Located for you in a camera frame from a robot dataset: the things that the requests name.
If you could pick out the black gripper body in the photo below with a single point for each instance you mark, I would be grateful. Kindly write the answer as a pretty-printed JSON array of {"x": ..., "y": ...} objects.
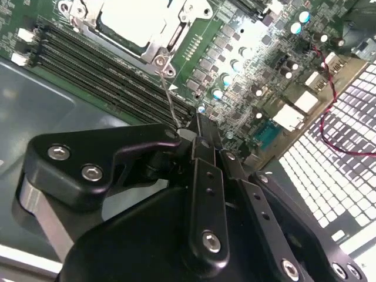
[{"x": 141, "y": 243}]

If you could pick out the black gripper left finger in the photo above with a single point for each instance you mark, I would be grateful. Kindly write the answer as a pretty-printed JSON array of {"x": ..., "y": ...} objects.
[{"x": 67, "y": 152}]

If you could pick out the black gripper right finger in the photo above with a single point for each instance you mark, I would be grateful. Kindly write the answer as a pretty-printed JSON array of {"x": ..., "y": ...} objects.
[{"x": 293, "y": 229}]

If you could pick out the metal locking lever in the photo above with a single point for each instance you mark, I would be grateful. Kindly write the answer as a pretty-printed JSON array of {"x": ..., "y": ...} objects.
[{"x": 169, "y": 101}]

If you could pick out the silver CPU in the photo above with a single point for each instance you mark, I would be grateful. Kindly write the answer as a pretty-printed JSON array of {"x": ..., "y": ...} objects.
[{"x": 138, "y": 20}]

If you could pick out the metal socket cover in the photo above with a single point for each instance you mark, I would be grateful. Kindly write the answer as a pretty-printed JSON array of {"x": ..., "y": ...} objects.
[{"x": 166, "y": 36}]

